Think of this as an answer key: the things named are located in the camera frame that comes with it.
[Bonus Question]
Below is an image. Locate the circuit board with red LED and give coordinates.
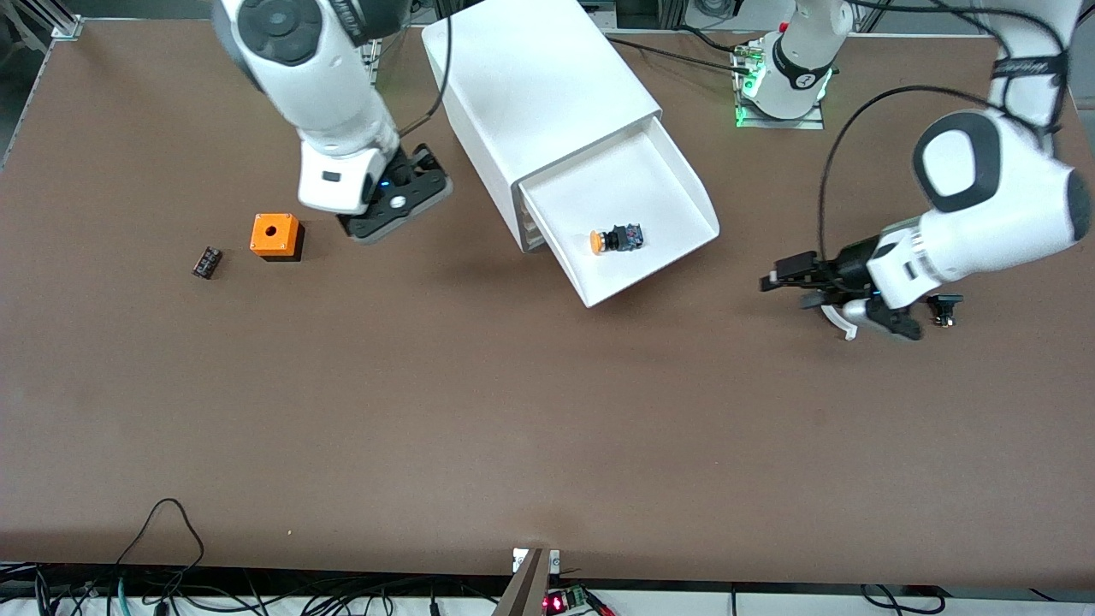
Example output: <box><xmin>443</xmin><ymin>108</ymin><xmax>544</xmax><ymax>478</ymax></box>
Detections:
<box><xmin>542</xmin><ymin>584</ymin><xmax>615</xmax><ymax>616</ymax></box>

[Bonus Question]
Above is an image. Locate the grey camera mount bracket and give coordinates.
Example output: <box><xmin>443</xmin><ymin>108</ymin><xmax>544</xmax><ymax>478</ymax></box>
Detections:
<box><xmin>491</xmin><ymin>548</ymin><xmax>562</xmax><ymax>616</ymax></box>

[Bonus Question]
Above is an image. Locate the black cable on table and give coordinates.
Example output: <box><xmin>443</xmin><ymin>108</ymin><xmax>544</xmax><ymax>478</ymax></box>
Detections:
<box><xmin>601</xmin><ymin>26</ymin><xmax>764</xmax><ymax>71</ymax></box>

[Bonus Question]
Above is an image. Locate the black clamp part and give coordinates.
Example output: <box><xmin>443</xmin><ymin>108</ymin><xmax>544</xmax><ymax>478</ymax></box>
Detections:
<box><xmin>927</xmin><ymin>293</ymin><xmax>965</xmax><ymax>329</ymax></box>

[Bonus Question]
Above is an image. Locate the white curved plastic arc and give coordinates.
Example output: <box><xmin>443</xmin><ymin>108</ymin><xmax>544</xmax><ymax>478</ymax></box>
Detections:
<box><xmin>820</xmin><ymin>303</ymin><xmax>859</xmax><ymax>342</ymax></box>

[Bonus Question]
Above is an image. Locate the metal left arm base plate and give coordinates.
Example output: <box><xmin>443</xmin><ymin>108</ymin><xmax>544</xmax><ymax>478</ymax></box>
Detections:
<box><xmin>732</xmin><ymin>41</ymin><xmax>827</xmax><ymax>132</ymax></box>

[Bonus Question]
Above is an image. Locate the orange push button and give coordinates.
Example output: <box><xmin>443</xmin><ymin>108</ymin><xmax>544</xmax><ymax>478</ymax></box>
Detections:
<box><xmin>589</xmin><ymin>222</ymin><xmax>646</xmax><ymax>256</ymax></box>

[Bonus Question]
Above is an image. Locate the black cable under table edge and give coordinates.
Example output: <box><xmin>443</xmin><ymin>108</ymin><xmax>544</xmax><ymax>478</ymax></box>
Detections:
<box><xmin>859</xmin><ymin>583</ymin><xmax>949</xmax><ymax>616</ymax></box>

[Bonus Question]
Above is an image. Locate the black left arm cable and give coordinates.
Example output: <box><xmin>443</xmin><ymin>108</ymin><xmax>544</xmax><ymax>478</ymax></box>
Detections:
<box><xmin>818</xmin><ymin>0</ymin><xmax>1066</xmax><ymax>262</ymax></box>

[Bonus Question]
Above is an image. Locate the orange box with hole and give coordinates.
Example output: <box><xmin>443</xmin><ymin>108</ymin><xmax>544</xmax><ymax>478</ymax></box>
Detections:
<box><xmin>250</xmin><ymin>213</ymin><xmax>305</xmax><ymax>263</ymax></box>

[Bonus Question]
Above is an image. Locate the looped black cable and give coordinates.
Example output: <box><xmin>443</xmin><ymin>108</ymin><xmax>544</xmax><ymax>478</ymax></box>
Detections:
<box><xmin>114</xmin><ymin>498</ymin><xmax>206</xmax><ymax>591</ymax></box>

